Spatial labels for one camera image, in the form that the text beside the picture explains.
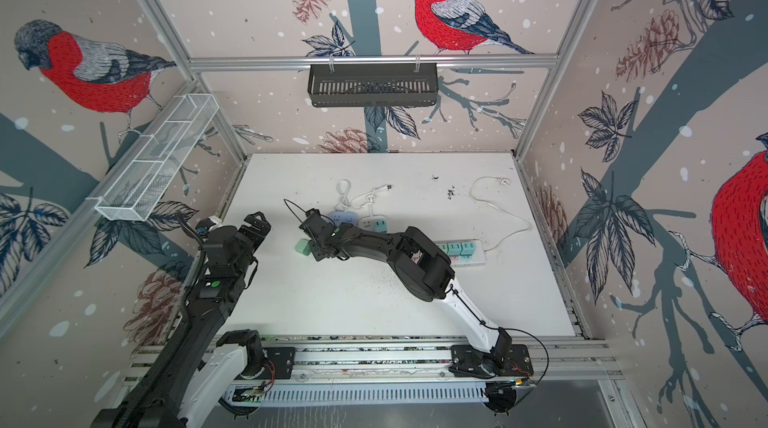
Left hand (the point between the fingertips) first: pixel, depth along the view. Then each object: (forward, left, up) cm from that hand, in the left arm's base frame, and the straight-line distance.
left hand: (253, 221), depth 80 cm
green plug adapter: (+1, -10, -16) cm, 19 cm away
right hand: (+2, -15, -19) cm, 24 cm away
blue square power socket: (+11, -22, -15) cm, 28 cm away
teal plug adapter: (+5, -35, -12) cm, 37 cm away
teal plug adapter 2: (-3, -61, -11) cm, 62 cm away
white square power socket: (+9, -30, -15) cm, 35 cm away
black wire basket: (+52, -30, +9) cm, 61 cm away
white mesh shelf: (+3, +25, +12) cm, 28 cm away
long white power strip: (-5, -64, -15) cm, 66 cm away
